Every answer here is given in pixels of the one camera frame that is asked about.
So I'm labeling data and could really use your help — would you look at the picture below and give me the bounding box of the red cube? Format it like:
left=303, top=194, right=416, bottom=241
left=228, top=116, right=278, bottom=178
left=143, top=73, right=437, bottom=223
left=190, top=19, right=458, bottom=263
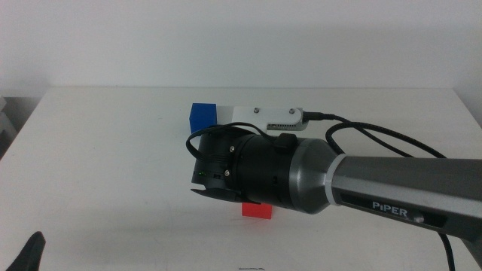
left=241, top=202, right=273, bottom=221

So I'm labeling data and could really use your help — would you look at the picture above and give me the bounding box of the blue cube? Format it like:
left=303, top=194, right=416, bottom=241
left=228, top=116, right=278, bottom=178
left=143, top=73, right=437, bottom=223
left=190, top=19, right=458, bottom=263
left=189, top=102, right=218, bottom=135

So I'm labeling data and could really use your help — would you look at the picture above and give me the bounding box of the thin black wire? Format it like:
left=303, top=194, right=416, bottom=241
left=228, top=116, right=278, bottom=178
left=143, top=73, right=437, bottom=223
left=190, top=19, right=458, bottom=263
left=185, top=122, right=276, bottom=165

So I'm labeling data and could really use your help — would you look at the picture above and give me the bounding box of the white wrist camera with mount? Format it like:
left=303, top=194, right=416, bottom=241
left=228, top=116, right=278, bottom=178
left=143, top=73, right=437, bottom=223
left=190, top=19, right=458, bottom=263
left=230, top=106, right=305, bottom=132

